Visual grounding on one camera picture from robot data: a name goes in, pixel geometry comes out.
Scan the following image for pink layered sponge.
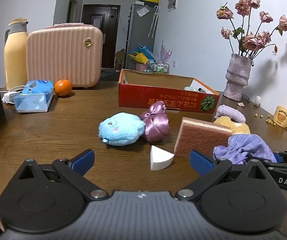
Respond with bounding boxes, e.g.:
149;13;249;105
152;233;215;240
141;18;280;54
174;117;232;158

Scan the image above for purple knitted pouch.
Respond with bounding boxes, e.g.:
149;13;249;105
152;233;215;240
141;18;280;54
212;134;277;165

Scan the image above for white yellow plush toy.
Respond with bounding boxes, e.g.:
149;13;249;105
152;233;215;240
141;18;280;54
214;116;251;134

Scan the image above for blue plush toy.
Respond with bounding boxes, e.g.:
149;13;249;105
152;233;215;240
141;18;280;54
98;112;145;146

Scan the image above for iridescent mesh bath puff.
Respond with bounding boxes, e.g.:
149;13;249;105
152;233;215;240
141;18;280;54
184;86;198;92

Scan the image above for white wedge makeup sponge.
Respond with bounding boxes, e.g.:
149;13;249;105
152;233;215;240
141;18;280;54
150;145;175;171

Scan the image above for lilac rolled towel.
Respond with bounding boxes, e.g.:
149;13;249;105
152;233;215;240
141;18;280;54
214;105;246;123

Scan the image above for purple satin bag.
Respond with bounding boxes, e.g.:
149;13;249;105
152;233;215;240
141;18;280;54
139;101;171;143

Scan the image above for yellow bear mug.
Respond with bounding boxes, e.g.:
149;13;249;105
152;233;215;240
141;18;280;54
272;106;287;128

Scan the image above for orange fruit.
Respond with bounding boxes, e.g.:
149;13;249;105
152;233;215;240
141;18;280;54
54;79;72;97

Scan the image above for blue tissue pack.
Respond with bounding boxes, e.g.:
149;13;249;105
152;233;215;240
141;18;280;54
14;80;54;113

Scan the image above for red cardboard box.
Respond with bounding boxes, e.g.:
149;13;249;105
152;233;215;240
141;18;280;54
118;69;220;114

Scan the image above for purple textured vase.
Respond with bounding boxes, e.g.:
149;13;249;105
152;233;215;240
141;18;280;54
223;54;253;101

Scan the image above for metal storage cart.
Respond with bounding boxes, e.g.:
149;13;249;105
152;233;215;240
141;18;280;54
147;62;169;74

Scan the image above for pink ribbed suitcase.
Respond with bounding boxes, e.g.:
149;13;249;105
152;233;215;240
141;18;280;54
26;23;103;87

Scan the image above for dried pink roses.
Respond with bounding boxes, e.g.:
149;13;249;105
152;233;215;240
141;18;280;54
216;0;287;60

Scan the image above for yellow thermos jug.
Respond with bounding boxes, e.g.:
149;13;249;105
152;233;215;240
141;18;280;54
4;18;28;90

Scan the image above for dark entrance door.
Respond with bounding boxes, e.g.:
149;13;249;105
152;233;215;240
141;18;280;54
80;4;121;68

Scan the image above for grey refrigerator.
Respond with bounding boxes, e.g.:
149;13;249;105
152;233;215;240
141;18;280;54
124;1;158;70

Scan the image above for white charger with cable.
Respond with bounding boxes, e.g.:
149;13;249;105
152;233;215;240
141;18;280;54
0;86;25;105

